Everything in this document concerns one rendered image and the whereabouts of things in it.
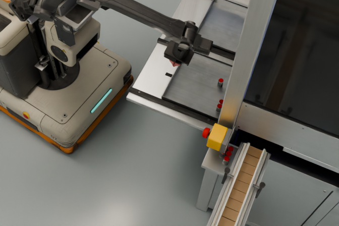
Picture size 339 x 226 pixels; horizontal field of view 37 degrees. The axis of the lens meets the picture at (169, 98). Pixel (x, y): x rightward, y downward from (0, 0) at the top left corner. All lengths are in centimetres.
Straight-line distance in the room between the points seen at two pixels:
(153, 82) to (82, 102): 75
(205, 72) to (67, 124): 91
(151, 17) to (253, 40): 36
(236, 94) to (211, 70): 49
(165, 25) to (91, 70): 130
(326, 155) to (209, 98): 54
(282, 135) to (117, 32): 184
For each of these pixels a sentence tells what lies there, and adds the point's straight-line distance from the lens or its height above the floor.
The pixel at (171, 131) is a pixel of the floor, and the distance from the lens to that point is 301.
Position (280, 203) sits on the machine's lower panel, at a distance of 237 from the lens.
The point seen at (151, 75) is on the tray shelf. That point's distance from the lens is 216.
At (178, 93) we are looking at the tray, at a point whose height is 88.
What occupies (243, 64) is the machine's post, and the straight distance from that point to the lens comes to 158.
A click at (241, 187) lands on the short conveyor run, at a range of 190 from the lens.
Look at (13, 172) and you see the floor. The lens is 300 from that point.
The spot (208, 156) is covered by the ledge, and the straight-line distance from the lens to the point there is 199.
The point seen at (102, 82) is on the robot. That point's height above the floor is 28.
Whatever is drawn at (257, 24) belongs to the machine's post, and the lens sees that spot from 142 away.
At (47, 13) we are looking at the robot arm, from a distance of 188.
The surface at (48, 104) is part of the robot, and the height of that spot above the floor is 28.
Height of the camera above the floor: 268
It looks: 59 degrees down
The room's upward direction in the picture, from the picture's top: 5 degrees clockwise
